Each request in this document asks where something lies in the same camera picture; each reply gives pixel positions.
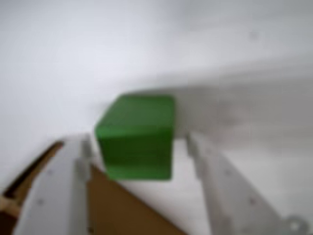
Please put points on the brown cardboard box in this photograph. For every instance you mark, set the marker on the brown cardboard box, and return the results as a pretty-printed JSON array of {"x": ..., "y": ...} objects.
[{"x": 110, "y": 208}]

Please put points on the green cube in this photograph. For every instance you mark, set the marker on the green cube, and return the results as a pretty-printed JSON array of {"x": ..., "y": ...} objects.
[{"x": 134, "y": 137}]

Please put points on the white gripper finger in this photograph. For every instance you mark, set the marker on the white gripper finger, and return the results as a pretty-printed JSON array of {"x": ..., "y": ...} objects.
[
  {"x": 56, "y": 195},
  {"x": 232, "y": 203}
]

